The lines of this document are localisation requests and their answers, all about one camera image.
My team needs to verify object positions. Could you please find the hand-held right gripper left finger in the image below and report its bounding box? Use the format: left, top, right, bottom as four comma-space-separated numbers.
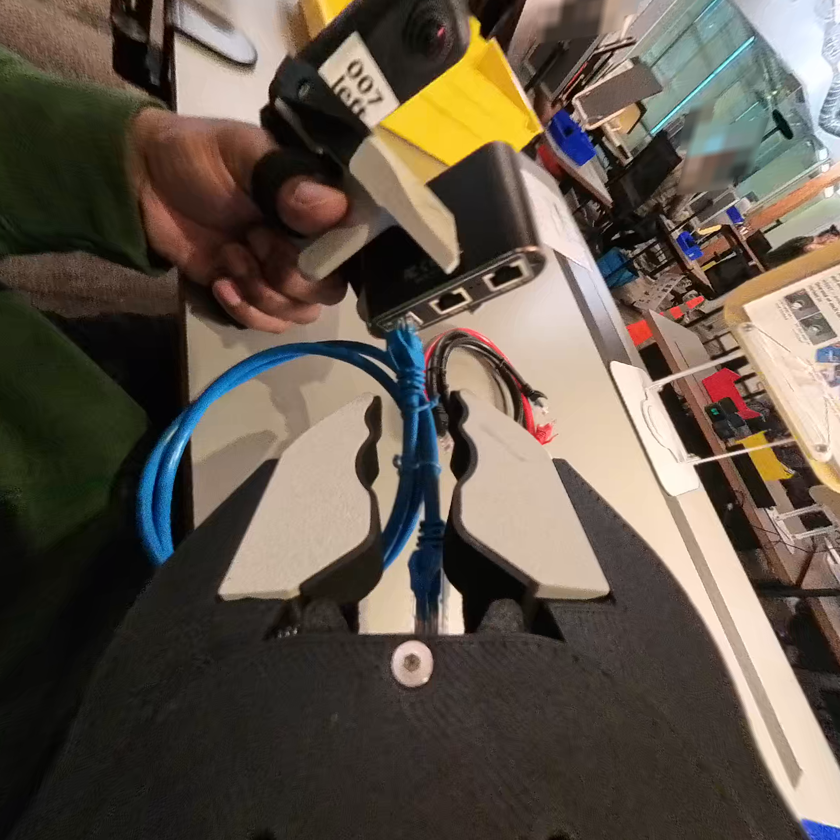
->
217, 394, 385, 605

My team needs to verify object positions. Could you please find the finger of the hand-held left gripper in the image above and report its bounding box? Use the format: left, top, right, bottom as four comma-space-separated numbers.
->
296, 132, 463, 283

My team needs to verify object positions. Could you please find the instruction sheet on stand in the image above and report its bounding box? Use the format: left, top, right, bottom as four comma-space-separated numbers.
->
611, 243, 840, 500

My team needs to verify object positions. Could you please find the red plastic bin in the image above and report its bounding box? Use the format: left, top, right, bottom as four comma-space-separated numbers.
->
703, 368, 765, 424

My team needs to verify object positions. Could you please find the black stool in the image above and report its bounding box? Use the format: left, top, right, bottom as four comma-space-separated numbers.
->
112, 0, 259, 69

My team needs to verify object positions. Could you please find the black ethernet cable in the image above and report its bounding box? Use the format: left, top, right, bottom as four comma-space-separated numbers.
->
427, 335, 548, 434

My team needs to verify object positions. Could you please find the red ethernet cable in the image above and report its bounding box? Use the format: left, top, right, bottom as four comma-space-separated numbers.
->
427, 329, 556, 447

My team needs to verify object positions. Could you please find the person's left forearm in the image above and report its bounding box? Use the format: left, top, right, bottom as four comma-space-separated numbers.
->
0, 46, 169, 277

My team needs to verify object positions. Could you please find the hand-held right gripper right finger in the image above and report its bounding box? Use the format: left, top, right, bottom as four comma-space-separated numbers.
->
444, 389, 613, 605

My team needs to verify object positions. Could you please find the yellow plastic bin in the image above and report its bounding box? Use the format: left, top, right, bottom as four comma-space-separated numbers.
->
300, 0, 543, 185

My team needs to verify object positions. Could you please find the person's left hand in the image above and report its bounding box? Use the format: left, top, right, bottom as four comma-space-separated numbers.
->
132, 108, 355, 336

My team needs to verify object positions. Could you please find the black ethernet adapter hub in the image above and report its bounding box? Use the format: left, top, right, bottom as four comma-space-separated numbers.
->
355, 142, 550, 336

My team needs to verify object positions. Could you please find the blue ethernet cable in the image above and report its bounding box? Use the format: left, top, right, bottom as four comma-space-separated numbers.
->
138, 322, 454, 640

